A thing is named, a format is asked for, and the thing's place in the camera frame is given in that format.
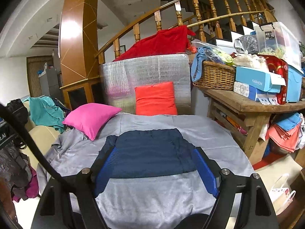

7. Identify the navy blue jacket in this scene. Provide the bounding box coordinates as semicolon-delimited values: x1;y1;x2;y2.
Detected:
91;128;197;178

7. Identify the grey bed sheet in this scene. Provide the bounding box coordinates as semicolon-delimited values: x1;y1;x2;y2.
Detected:
44;113;254;228

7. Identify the white paper shopping bag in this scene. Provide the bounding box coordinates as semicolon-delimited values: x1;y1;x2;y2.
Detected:
268;173;296;215

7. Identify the pink pillow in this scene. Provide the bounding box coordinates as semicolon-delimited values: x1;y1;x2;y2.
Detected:
63;103;121;141

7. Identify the wooden table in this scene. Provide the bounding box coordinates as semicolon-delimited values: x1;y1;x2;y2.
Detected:
201;88;304;165

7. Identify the salmon folded cloth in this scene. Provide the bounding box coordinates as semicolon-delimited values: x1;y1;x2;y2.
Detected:
268;123;302;155

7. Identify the teal cloth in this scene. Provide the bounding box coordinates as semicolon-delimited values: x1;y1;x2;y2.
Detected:
23;96;65;133

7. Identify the blue white box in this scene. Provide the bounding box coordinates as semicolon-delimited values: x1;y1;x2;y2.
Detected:
233;81;279;105

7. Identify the brown wooden column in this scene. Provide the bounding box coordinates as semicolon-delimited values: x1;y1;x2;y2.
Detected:
58;0;100;110

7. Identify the orange red pillow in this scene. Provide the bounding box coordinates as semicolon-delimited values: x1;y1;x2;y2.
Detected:
134;82;178;116

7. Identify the wicker basket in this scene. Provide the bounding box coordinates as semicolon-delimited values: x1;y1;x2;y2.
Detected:
193;61;236;91

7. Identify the silver foil headboard panel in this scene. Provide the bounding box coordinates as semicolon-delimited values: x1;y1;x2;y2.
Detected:
100;54;192;115

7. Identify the light blue fashion box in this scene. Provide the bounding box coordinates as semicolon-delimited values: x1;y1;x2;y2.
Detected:
235;66;286;94

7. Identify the light blue cloth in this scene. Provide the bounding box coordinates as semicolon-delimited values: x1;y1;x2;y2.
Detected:
191;46;225;82

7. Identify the red velvet cloth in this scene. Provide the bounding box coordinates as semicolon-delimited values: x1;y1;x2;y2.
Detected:
114;25;196;61

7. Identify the clear plastic storage box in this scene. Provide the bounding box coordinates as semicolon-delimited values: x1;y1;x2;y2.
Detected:
254;22;303;74

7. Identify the wooden stair railing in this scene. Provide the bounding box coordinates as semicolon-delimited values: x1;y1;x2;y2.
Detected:
95;0;275;64

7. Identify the black cable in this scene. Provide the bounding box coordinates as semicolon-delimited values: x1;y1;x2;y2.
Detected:
0;103;77;192

